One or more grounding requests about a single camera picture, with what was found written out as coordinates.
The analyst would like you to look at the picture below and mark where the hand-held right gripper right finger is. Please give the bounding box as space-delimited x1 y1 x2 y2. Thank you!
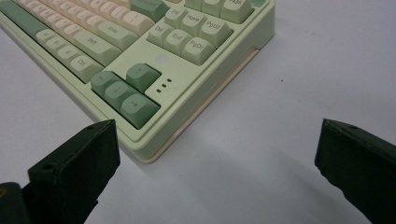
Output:
314 118 396 224

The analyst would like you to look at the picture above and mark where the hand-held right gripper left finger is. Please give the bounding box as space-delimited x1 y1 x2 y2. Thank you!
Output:
27 119 121 224

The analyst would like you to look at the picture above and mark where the green and cream keyboard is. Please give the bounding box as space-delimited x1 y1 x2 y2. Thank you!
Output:
0 0 276 164

